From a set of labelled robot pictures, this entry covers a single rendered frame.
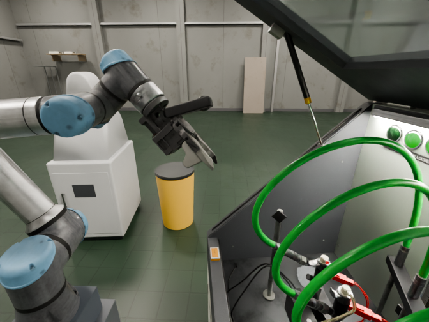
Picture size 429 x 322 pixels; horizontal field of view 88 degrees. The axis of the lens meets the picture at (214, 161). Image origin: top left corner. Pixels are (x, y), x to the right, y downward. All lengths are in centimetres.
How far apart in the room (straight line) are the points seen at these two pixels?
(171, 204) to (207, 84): 754
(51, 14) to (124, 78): 1092
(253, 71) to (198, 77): 217
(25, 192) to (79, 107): 40
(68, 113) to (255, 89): 875
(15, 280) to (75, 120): 43
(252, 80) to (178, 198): 739
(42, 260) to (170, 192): 158
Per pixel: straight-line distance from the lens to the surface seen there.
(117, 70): 59
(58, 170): 227
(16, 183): 82
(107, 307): 98
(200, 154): 50
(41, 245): 76
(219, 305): 73
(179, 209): 230
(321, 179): 90
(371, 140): 51
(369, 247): 38
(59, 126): 49
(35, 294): 77
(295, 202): 90
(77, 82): 586
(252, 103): 905
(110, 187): 216
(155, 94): 56
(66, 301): 84
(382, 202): 88
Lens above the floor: 155
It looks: 22 degrees down
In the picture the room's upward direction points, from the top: straight up
